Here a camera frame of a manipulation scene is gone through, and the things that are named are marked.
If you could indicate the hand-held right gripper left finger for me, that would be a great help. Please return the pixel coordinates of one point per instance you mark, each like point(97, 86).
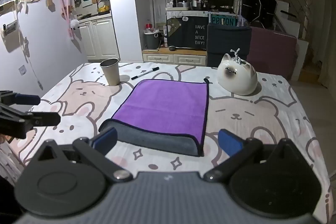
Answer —
point(106, 139)

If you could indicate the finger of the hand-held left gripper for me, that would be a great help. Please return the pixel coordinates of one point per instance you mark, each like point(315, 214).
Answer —
point(26, 99)
point(44, 119)

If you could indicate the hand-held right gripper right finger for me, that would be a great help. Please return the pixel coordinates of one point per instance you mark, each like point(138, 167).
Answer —
point(230, 142)

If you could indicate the purple and grey towel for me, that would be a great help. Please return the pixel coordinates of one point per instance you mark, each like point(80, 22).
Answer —
point(168, 106)

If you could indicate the cartoon bear printed tablecloth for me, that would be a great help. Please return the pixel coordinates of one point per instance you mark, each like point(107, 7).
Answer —
point(249, 113)

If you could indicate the white cat-shaped ceramic ornament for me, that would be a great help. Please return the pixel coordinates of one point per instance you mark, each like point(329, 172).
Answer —
point(237, 78)

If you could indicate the beige paper cup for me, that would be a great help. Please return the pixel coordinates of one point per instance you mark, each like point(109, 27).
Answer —
point(110, 72)

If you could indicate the black marker pen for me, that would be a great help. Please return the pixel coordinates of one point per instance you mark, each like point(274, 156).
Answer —
point(145, 73)

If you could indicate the white plush toy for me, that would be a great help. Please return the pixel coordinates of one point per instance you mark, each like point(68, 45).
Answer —
point(74, 23)

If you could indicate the white kitchen cabinet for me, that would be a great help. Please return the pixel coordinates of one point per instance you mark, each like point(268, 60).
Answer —
point(101, 37)

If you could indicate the purple sofa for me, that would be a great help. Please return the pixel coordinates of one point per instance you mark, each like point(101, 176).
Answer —
point(271, 52)

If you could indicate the dark chair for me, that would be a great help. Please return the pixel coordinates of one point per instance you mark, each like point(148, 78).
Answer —
point(227, 43)

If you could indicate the white drawer unit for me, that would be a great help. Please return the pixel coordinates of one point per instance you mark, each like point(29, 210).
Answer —
point(173, 57)

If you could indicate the grey trash bin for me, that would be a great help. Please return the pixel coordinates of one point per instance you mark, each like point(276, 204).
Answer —
point(152, 40)

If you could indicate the black cabinet with white lettering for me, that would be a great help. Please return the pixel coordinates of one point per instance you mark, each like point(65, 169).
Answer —
point(187, 32)

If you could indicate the yellow pot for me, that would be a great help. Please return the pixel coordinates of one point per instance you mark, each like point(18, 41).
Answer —
point(104, 9)

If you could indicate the green sign plate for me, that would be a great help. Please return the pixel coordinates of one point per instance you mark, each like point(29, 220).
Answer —
point(223, 21)

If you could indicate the black jacket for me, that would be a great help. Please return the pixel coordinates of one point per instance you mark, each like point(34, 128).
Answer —
point(258, 1)

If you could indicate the white storage rack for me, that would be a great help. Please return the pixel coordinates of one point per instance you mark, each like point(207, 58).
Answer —
point(177, 2)

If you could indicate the wall socket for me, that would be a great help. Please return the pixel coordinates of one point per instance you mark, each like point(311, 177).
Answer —
point(22, 70)

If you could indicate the pink wall hanging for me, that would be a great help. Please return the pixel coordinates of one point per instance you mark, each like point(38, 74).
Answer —
point(67, 7)

